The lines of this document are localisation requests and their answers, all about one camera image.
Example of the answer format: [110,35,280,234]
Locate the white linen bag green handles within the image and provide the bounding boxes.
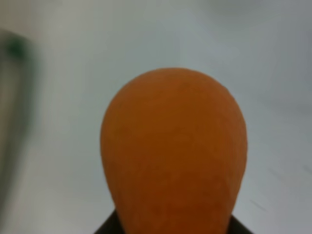
[0,28,41,156]

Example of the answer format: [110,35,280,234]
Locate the orange with stem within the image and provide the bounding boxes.
[100,68,248,234]

